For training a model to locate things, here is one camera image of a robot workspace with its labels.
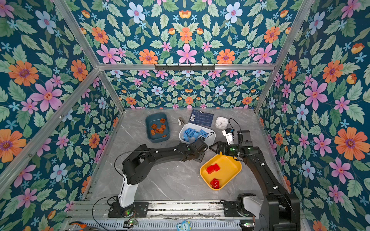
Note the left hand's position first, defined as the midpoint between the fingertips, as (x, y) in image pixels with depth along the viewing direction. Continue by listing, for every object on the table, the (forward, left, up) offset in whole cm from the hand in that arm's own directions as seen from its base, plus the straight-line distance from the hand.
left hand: (203, 153), depth 91 cm
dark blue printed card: (+32, -2, -3) cm, 32 cm away
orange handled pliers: (-33, +63, -2) cm, 71 cm away
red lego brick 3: (-9, -7, -3) cm, 12 cm away
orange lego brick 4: (+25, +28, -3) cm, 37 cm away
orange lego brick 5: (+31, +29, -3) cm, 43 cm away
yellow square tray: (-11, -9, -3) cm, 14 cm away
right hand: (-3, -6, +12) cm, 14 cm away
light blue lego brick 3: (+12, +11, 0) cm, 16 cm away
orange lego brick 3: (+20, +35, -2) cm, 41 cm away
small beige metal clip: (+30, +16, -2) cm, 34 cm away
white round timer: (+25, -17, -1) cm, 30 cm away
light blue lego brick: (+18, +9, -1) cm, 20 cm away
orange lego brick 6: (+16, +27, -2) cm, 31 cm away
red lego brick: (-18, -5, -1) cm, 19 cm away
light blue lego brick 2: (+15, +7, -1) cm, 17 cm away
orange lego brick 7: (+21, +29, -2) cm, 36 cm away
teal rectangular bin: (+33, +35, -2) cm, 48 cm away
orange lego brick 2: (+21, +32, -2) cm, 38 cm away
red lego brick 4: (-10, -3, -2) cm, 11 cm away
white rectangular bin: (+7, -4, +4) cm, 9 cm away
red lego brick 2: (-22, -5, +2) cm, 22 cm away
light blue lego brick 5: (+16, -2, -1) cm, 16 cm away
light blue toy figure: (-37, +13, -1) cm, 39 cm away
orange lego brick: (+26, +35, -2) cm, 43 cm away
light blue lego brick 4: (+15, +4, -2) cm, 16 cm away
